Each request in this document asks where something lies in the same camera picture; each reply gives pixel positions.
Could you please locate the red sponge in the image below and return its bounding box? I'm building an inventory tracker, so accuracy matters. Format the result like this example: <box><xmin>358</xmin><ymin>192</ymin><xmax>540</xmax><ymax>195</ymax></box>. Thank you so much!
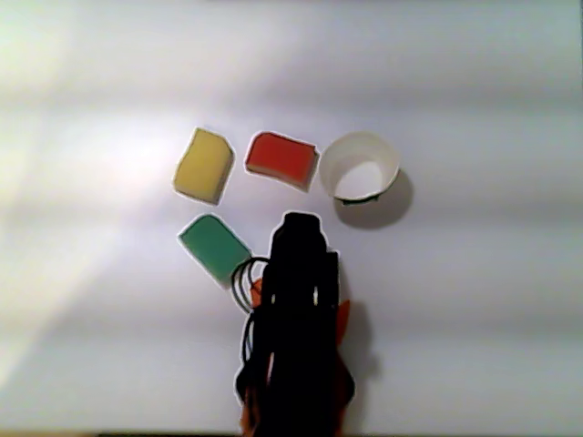
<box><xmin>244</xmin><ymin>131</ymin><xmax>319</xmax><ymax>193</ymax></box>

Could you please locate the green sponge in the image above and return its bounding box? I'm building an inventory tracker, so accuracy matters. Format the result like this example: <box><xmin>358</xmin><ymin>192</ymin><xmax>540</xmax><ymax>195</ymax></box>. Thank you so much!
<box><xmin>176</xmin><ymin>213</ymin><xmax>253</xmax><ymax>290</ymax></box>

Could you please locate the yellow sponge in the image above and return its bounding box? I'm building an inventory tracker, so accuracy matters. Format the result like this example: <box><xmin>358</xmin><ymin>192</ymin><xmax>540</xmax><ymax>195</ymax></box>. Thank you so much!
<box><xmin>171</xmin><ymin>127</ymin><xmax>236</xmax><ymax>207</ymax></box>

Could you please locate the black cable bundle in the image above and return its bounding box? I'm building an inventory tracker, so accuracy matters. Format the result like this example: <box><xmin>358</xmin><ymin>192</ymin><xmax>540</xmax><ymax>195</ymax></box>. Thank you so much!
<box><xmin>230</xmin><ymin>256</ymin><xmax>274</xmax><ymax>370</ymax></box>

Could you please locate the white paper cup, green band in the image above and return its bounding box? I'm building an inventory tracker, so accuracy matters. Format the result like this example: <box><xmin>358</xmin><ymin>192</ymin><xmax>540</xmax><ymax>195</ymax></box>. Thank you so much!
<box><xmin>319</xmin><ymin>130</ymin><xmax>402</xmax><ymax>207</ymax></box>

